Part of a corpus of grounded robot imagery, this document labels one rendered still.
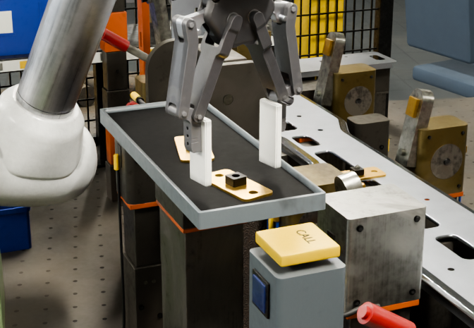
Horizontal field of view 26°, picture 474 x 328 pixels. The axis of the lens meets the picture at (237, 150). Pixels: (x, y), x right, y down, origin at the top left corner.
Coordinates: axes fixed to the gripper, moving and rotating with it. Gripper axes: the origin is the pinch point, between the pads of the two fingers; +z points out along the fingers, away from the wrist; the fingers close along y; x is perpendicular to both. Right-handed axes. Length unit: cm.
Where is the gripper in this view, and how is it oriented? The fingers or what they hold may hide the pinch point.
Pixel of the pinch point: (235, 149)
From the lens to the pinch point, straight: 105.7
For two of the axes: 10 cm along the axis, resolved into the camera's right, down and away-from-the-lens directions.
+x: -5.9, -2.7, 7.6
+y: 8.1, -2.0, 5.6
